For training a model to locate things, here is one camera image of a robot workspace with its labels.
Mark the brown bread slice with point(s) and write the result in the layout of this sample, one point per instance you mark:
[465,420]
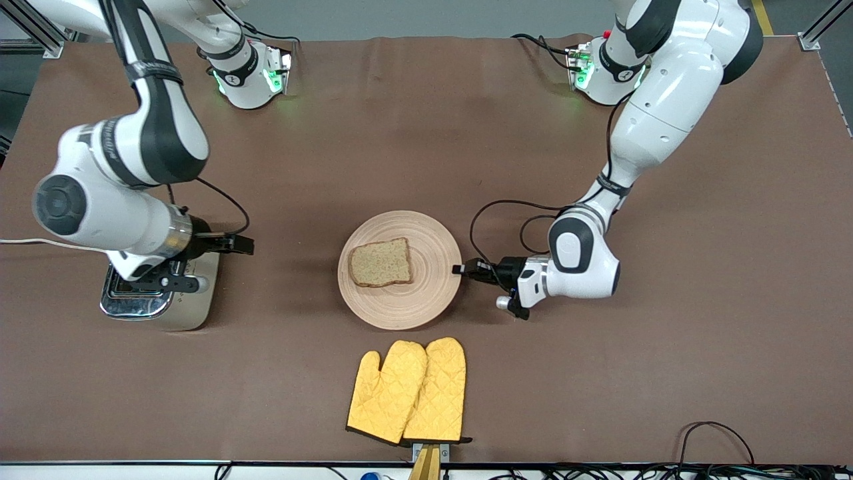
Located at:
[380,263]

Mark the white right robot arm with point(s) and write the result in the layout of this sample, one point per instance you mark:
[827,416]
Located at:
[153,133]

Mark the chrome two-slot toaster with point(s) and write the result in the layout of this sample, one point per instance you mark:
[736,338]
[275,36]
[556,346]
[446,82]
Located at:
[193,306]

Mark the small metal bracket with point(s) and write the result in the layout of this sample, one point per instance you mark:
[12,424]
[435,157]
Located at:
[445,452]

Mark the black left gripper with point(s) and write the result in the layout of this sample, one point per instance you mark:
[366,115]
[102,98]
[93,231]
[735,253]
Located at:
[508,270]

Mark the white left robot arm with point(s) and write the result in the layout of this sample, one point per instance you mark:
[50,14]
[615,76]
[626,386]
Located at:
[666,113]

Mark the yellow quilted oven mitt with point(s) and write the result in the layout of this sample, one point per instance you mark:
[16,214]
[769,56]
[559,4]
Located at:
[440,393]
[383,400]

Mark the brown table cover sheet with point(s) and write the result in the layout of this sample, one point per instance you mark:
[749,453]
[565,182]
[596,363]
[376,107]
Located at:
[600,366]

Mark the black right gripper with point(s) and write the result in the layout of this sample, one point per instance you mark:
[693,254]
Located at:
[202,244]

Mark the round wooden plate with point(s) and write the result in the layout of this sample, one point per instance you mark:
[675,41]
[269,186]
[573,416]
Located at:
[426,300]

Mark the wooden stick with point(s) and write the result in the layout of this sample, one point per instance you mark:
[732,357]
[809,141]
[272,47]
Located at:
[425,470]

